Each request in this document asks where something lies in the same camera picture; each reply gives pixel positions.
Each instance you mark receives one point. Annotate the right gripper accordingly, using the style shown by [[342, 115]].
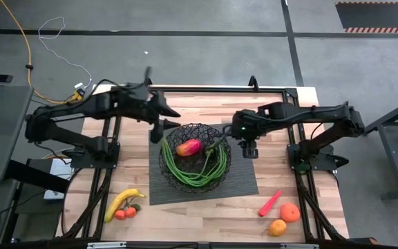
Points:
[[257, 122]]

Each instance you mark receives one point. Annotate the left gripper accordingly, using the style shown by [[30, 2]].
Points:
[[143, 103]]

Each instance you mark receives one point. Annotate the red yellow mango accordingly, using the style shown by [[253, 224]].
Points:
[[188, 148]]

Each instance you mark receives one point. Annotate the green long bean bundle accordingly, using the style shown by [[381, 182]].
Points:
[[193, 180]]

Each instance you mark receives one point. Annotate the orange tomato cluster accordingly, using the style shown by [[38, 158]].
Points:
[[130, 212]]

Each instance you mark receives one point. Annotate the large orange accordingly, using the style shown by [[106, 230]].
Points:
[[290, 212]]

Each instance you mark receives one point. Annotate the small yellow-orange citrus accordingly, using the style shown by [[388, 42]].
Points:
[[277, 228]]

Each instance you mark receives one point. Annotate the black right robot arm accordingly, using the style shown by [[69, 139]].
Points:
[[337, 119]]

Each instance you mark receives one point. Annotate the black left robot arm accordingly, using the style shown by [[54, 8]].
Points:
[[81, 103]]

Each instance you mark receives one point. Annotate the grey woven placemat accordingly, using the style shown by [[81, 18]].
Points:
[[244, 186]]

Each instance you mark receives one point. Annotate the white power adapter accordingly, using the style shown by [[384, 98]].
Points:
[[79, 85]]

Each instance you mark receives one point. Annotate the yellow banana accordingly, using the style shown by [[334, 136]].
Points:
[[119, 202]]

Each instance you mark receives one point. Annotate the white box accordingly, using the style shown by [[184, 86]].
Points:
[[59, 169]]

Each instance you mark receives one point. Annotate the grey side table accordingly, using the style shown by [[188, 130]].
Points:
[[2, 131]]

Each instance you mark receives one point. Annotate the black hazard-striped floor mat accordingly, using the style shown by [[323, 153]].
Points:
[[375, 15]]

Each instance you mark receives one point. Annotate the black aluminium table frame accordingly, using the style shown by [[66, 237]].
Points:
[[219, 89]]

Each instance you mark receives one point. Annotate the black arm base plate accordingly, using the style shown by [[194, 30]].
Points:
[[81, 160], [320, 162]]

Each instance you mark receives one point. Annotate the silver frame bracket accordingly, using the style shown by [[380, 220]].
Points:
[[105, 245], [299, 246]]

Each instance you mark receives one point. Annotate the grey metal table frame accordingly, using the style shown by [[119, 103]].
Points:
[[392, 115]]

